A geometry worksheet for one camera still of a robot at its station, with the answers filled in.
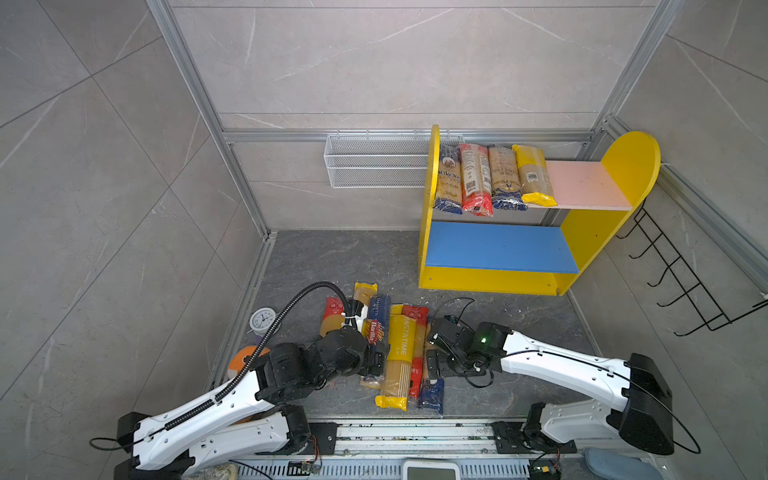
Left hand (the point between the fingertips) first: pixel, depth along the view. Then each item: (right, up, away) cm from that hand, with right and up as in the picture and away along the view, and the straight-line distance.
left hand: (375, 339), depth 67 cm
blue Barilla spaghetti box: (0, -2, +19) cm, 19 cm away
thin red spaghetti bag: (+13, 0, +25) cm, 29 cm away
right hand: (+17, -10, +10) cm, 22 cm away
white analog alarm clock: (-37, -1, +23) cm, 44 cm away
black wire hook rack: (+70, +7, -7) cm, 70 cm away
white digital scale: (+13, -30, -1) cm, 32 cm away
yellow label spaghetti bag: (-5, +7, +31) cm, 33 cm away
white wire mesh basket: (0, +52, +33) cm, 62 cm away
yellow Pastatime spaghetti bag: (+6, -9, +15) cm, 18 cm away
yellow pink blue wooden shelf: (+52, +21, +28) cm, 62 cm away
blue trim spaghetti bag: (+15, -17, +11) cm, 25 cm away
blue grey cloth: (+56, -31, +2) cm, 64 cm away
